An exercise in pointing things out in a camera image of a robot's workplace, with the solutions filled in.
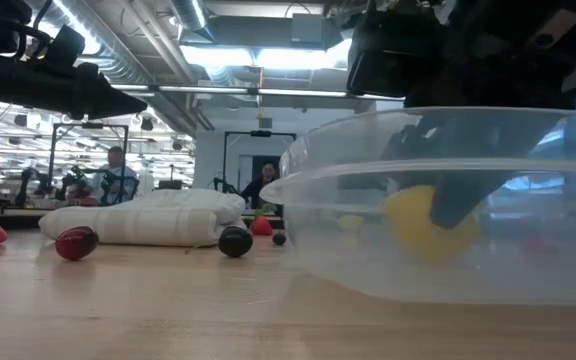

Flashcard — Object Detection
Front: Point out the folded plaid cloth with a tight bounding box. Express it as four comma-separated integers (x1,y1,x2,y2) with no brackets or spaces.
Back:
37,188,247,248

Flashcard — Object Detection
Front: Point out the ceiling light strip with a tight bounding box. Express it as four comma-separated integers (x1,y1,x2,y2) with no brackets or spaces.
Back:
110,83,404,99

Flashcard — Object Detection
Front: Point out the dark cherry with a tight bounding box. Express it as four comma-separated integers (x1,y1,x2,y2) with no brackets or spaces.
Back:
184,225,255,259

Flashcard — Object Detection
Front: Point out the grey ceiling box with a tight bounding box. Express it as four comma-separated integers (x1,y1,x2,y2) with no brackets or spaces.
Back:
290,12,325,45

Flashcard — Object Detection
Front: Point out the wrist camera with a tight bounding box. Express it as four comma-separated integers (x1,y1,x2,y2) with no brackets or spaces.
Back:
41,23,87,74
346,12,447,99

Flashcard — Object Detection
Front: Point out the yellow lemon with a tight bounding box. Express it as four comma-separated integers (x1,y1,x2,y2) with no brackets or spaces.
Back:
382,184,482,262

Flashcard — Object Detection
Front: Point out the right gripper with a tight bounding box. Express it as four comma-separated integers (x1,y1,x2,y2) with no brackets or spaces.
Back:
381,0,576,230

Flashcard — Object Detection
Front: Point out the silver ventilation duct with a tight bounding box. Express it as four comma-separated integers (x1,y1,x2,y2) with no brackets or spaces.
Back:
55,0,204,134

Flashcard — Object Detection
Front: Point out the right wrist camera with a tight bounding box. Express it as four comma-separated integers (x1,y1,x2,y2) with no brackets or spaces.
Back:
346,12,447,99

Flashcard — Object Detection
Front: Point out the clear plastic tupperware container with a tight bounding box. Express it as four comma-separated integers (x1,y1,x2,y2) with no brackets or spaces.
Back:
259,105,576,306

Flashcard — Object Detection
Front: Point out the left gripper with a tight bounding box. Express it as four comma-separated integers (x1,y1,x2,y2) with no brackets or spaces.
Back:
0,52,148,121

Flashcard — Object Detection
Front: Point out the person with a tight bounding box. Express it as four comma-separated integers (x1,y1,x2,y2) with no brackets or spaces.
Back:
240,160,283,210
90,145,140,206

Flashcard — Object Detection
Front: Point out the red cherry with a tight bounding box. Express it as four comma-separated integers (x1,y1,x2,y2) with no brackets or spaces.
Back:
55,225,100,262

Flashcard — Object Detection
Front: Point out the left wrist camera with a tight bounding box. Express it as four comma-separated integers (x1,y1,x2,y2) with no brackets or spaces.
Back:
41,23,87,74

